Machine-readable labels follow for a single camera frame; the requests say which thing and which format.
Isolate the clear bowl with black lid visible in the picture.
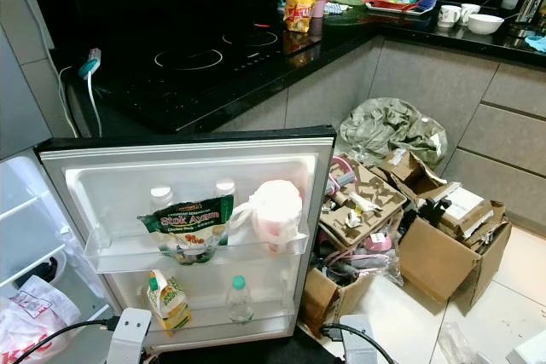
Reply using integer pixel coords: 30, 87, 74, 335
27, 255, 52, 284

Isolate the glass fridge shelf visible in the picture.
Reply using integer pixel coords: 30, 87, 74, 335
0, 196, 25, 222
0, 228, 52, 297

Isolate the clear bottle with white cap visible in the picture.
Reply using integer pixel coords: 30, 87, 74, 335
149, 187, 174, 211
213, 179, 237, 199

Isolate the open cardboard box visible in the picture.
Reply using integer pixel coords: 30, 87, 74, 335
380, 147, 449, 203

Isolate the white bag with pink contents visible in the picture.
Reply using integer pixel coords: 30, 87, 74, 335
229, 180, 306, 254

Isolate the white mug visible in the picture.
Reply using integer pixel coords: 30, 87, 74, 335
461, 3, 483, 22
438, 4, 463, 28

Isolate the cardboard insert with cutouts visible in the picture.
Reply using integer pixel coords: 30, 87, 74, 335
317, 159, 409, 250

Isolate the small cardboard box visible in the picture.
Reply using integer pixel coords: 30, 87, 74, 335
299, 266, 363, 339

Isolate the white printed paper receipt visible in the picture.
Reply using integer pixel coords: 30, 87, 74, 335
9, 287, 56, 318

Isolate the black kitchen counter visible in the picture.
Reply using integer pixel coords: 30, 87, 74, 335
51, 0, 546, 135

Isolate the white lined fridge door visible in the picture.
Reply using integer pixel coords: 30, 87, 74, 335
37, 125, 338, 352

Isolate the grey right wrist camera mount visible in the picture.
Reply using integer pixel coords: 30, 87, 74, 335
340, 315, 376, 364

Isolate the white KFC plastic bag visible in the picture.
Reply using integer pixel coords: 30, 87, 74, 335
0, 274, 82, 364

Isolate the small white bowl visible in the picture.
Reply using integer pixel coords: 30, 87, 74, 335
468, 13, 506, 36

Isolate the clear plastic bag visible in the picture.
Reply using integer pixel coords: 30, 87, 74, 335
316, 228, 406, 288

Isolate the yellow green juice pouch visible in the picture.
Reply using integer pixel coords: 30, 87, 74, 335
145, 269, 193, 332

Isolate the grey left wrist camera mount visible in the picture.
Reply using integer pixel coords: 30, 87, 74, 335
109, 307, 153, 364

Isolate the pink hand grip exerciser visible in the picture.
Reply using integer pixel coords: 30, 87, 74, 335
331, 155, 359, 186

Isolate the pink round object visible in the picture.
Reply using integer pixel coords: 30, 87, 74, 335
363, 229, 393, 252

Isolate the black induction cooktop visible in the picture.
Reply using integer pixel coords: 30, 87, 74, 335
102, 14, 334, 130

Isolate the crumpled olive green cloth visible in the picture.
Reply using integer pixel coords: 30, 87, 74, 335
339, 97, 449, 169

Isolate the yellow red snack bag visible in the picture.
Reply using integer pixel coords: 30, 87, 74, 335
284, 0, 318, 34

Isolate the deep clear door shelf bin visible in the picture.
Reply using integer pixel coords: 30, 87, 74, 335
111, 296, 295, 348

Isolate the clear bottle with green cap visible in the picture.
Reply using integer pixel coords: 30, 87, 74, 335
224, 274, 255, 324

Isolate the green white Stok Ayam pouch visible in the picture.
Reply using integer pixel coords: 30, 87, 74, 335
138, 195, 235, 264

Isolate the white cable with teal plug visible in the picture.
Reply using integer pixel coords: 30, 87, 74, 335
58, 47, 105, 139

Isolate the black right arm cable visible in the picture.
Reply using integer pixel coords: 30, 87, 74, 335
320, 321, 398, 364

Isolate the red tray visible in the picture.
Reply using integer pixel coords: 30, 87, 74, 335
363, 0, 440, 17

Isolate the large plain cardboard box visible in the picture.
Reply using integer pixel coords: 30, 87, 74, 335
397, 215, 513, 305

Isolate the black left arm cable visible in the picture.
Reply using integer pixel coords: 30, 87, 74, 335
24, 317, 120, 364

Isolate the black floor mat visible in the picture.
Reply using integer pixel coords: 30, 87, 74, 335
162, 334, 334, 364

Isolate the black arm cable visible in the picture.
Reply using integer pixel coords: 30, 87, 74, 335
24, 317, 120, 364
320, 321, 398, 364

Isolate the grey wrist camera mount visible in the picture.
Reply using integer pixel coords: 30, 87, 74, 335
109, 307, 153, 364
340, 315, 376, 364

